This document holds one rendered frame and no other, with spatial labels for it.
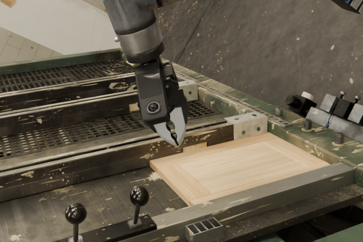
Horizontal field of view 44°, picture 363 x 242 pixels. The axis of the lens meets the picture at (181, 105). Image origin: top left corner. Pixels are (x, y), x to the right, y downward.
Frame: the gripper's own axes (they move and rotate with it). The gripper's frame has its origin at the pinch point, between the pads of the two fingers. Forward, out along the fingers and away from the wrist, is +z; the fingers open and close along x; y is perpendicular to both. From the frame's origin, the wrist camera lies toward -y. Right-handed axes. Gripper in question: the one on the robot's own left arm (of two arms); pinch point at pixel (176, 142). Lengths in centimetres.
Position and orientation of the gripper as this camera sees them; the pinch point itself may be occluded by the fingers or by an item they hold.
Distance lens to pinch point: 88.9
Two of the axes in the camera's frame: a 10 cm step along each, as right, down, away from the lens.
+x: -9.6, 2.8, 0.8
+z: 2.8, 8.2, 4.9
